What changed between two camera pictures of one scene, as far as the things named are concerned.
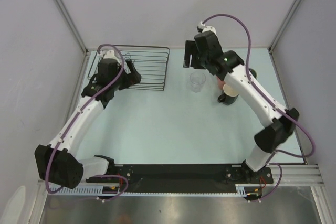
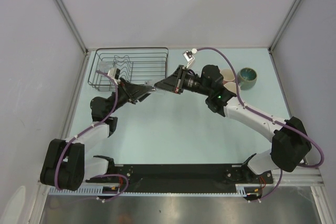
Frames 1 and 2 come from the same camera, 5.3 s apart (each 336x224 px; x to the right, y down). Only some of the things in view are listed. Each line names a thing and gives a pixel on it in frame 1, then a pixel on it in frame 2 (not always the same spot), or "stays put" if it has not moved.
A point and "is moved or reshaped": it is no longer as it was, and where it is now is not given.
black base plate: (184, 176) stays put
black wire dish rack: (151, 62) stays put
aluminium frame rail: (296, 175) stays put
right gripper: (190, 48) to (175, 82)
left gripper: (130, 78) to (128, 89)
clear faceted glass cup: (197, 80) is moved or reshaped
